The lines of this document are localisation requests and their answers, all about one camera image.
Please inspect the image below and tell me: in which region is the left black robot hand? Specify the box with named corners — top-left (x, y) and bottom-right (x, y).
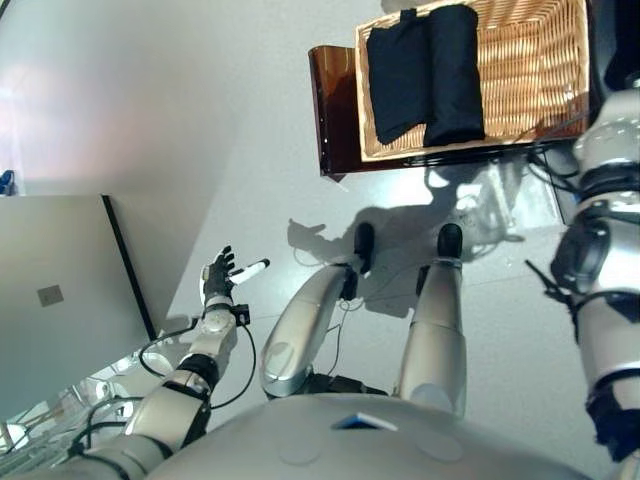
top-left (199, 244), bottom-right (271, 307)

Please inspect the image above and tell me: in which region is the grey front-load washing machine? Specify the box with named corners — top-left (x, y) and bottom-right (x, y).
top-left (587, 0), bottom-right (640, 101)

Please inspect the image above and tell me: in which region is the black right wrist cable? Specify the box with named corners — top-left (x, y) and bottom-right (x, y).
top-left (524, 114), bottom-right (594, 341)

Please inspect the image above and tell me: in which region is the brown wooden stool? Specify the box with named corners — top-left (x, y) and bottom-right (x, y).
top-left (308, 44), bottom-right (591, 182)

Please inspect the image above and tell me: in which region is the grey square wall plate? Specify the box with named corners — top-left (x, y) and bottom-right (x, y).
top-left (37, 284), bottom-right (65, 307)

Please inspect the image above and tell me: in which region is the black garment with loop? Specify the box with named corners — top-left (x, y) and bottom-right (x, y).
top-left (366, 9), bottom-right (432, 145)

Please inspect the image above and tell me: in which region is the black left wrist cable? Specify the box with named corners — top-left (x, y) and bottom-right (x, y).
top-left (137, 319), bottom-right (257, 410)

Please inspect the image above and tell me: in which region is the silver robot leg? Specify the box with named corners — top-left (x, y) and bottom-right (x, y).
top-left (399, 223), bottom-right (469, 419)
top-left (260, 222), bottom-right (376, 401)

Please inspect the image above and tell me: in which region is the rectangular wicker laundry basket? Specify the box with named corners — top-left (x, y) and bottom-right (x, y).
top-left (354, 0), bottom-right (591, 164)

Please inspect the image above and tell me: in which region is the left silver robot leg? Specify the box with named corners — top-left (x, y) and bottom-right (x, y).
top-left (260, 222), bottom-right (376, 401)

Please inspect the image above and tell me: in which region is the black lettered floor board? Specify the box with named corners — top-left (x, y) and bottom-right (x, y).
top-left (529, 147), bottom-right (581, 227)

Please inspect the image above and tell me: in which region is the white panel with black edge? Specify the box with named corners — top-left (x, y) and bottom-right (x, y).
top-left (0, 193), bottom-right (159, 421)

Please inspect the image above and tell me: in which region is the silver robot torso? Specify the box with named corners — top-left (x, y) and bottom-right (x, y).
top-left (44, 392), bottom-right (601, 480)

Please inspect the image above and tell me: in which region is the white metal rack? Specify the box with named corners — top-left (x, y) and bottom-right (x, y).
top-left (0, 349), bottom-right (151, 469)

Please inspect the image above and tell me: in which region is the right silver robot leg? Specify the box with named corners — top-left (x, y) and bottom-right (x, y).
top-left (399, 223), bottom-right (469, 419)

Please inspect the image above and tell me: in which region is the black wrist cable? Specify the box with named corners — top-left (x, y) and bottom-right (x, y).
top-left (137, 319), bottom-right (257, 410)
top-left (524, 114), bottom-right (594, 341)

